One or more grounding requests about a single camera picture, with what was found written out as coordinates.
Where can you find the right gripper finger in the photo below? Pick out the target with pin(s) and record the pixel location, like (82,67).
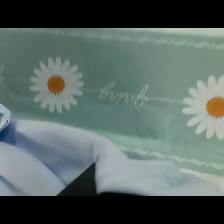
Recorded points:
(85,183)

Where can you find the light blue shirt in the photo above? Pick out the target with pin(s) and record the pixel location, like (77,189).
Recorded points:
(66,146)

